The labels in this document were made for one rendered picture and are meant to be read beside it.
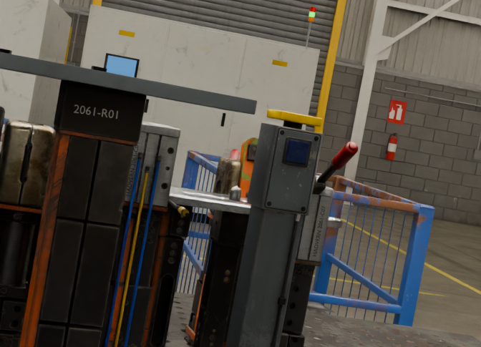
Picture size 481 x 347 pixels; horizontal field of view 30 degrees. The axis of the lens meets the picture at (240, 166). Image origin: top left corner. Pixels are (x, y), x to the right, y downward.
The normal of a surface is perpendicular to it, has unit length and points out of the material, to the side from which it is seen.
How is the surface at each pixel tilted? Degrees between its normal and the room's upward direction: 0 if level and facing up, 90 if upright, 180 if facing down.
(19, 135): 90
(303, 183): 90
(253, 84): 90
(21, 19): 90
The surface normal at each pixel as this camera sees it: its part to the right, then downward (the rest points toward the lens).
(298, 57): 0.16, 0.08
